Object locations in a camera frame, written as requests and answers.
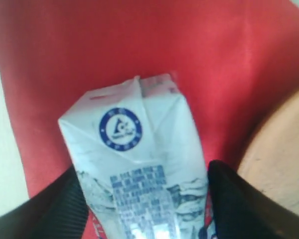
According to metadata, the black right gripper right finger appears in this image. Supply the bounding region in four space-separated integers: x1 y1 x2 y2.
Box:
208 160 299 239

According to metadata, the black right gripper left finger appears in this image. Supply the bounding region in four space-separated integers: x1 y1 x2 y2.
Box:
0 167 89 239

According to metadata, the white blue milk carton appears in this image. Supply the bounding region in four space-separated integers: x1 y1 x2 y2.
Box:
58 74 217 239

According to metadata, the brown oval plate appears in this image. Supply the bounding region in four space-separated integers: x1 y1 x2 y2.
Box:
238 90 299 216

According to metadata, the red scalloped table cloth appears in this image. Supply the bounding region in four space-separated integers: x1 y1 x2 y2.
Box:
0 0 299 203

